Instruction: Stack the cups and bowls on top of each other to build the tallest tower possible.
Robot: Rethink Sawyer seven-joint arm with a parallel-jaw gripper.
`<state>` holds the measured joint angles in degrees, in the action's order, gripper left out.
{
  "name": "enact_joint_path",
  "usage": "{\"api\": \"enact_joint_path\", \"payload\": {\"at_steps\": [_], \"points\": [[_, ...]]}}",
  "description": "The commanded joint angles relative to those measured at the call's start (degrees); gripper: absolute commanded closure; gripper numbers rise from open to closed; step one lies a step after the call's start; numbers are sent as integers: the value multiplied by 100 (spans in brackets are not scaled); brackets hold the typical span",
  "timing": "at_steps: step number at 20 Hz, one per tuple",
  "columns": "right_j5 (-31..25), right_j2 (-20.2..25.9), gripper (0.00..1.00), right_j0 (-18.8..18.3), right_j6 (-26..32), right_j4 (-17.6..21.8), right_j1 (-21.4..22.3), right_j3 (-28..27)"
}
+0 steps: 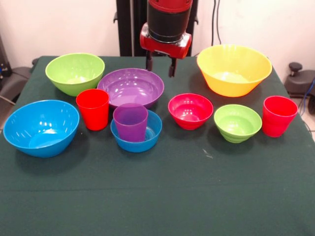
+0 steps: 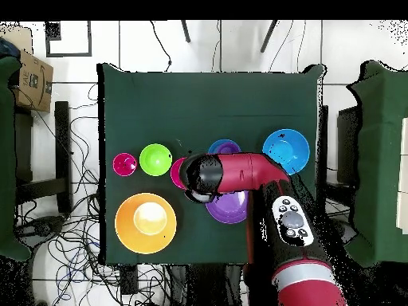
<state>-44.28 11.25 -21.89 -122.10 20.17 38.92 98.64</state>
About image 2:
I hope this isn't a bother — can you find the cardboard box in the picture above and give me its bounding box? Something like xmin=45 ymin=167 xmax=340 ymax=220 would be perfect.
xmin=12 ymin=49 xmax=54 ymax=113

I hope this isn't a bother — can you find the small green bowl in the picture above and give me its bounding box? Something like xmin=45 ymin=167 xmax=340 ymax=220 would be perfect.
xmin=139 ymin=143 xmax=174 ymax=177

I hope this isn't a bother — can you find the dark green tablecloth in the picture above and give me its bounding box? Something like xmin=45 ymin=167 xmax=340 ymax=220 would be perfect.
xmin=96 ymin=62 xmax=328 ymax=266

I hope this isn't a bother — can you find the small pink bowl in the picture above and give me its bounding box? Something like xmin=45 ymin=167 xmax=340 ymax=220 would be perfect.
xmin=169 ymin=156 xmax=188 ymax=190

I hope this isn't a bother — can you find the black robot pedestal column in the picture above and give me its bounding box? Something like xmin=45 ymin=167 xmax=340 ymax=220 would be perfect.
xmin=167 ymin=263 xmax=246 ymax=306

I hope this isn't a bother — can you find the black square floor frame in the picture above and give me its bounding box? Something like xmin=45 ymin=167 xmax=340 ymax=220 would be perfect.
xmin=44 ymin=20 xmax=93 ymax=59

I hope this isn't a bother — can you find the large yellow bowl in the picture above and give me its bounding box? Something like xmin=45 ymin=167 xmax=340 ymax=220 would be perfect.
xmin=114 ymin=192 xmax=178 ymax=255

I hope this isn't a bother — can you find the purple bowl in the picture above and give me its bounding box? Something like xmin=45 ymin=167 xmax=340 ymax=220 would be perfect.
xmin=205 ymin=190 xmax=249 ymax=225

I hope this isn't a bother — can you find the black tripod leg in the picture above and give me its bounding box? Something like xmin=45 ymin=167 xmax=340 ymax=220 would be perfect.
xmin=180 ymin=20 xmax=192 ymax=44
xmin=260 ymin=20 xmax=279 ymax=54

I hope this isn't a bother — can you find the purple cup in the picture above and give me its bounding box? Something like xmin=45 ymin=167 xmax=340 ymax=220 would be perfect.
xmin=216 ymin=142 xmax=241 ymax=155

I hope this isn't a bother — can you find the large blue bowl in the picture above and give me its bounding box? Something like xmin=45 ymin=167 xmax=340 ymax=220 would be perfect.
xmin=261 ymin=128 xmax=311 ymax=175

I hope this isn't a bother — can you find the small blue bowl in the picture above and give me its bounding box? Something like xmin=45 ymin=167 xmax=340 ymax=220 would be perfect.
xmin=207 ymin=139 xmax=242 ymax=156

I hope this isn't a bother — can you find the black bench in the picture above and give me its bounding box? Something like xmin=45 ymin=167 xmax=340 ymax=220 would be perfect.
xmin=14 ymin=100 xmax=73 ymax=214

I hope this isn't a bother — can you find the green cloth covered table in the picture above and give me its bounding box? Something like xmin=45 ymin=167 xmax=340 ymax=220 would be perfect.
xmin=345 ymin=60 xmax=408 ymax=269
xmin=0 ymin=55 xmax=32 ymax=262

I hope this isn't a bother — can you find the red cup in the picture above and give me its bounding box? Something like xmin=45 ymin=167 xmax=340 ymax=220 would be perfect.
xmin=112 ymin=152 xmax=139 ymax=177

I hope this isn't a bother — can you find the grey stand base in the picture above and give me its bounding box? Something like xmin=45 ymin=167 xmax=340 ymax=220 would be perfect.
xmin=15 ymin=215 xmax=66 ymax=245

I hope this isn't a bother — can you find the black floor cable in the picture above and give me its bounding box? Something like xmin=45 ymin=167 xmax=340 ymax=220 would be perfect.
xmin=149 ymin=20 xmax=174 ymax=73

